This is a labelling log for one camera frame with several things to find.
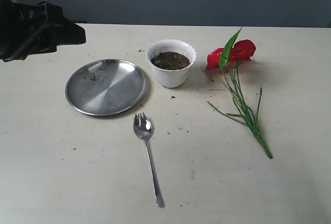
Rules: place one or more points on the white scalloped flower pot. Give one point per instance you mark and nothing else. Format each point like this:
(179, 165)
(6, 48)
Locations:
(170, 78)

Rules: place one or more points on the artificial red flower stem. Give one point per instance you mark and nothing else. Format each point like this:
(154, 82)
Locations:
(228, 59)

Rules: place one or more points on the stainless steel spork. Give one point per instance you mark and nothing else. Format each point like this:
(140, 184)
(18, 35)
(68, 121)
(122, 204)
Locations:
(143, 129)

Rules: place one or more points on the round stainless steel plate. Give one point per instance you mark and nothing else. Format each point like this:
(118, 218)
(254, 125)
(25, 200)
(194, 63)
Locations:
(106, 87)

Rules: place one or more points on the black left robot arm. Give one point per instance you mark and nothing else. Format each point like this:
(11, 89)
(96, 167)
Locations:
(35, 29)

